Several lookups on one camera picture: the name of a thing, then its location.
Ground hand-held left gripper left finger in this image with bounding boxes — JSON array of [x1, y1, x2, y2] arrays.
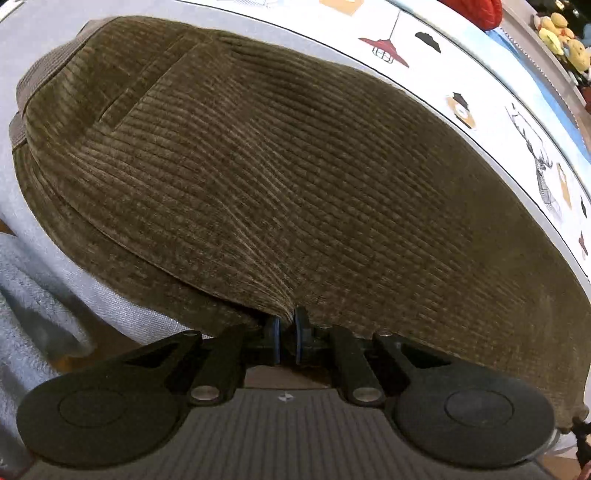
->
[[122, 318, 282, 407]]

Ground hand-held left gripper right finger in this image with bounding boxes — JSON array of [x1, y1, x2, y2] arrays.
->
[[293, 307, 451, 407]]

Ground dark olive corduroy pants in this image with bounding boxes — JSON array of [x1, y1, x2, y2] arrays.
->
[[11, 16, 591, 432]]

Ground blue fan-patterned blanket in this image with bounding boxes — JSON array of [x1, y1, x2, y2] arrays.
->
[[489, 28, 591, 164]]

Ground grey window sill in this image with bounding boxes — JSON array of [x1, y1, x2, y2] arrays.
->
[[501, 2, 591, 116]]

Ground red folded blanket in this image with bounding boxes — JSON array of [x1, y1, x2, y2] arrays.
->
[[438, 0, 503, 31]]

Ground yellow plush toy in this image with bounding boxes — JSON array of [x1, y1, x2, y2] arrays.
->
[[531, 12, 575, 57], [566, 39, 591, 88]]

